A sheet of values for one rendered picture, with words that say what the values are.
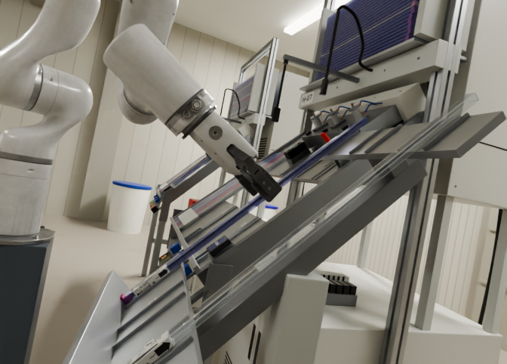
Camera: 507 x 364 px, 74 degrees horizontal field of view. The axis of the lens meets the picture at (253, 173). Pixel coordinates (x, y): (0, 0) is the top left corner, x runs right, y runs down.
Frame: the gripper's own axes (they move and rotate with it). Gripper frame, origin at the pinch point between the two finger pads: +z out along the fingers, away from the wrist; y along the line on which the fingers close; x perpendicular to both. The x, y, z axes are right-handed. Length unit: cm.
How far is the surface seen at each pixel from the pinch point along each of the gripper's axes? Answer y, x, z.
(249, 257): 18.0, 10.2, 13.5
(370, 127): 24.0, -35.5, 15.7
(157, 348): -23.0, 20.7, -2.9
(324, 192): 19.1, -13.1, 16.7
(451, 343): 22, -12, 77
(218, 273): 13.1, 16.7, 9.0
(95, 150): 431, 62, -85
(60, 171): 439, 113, -96
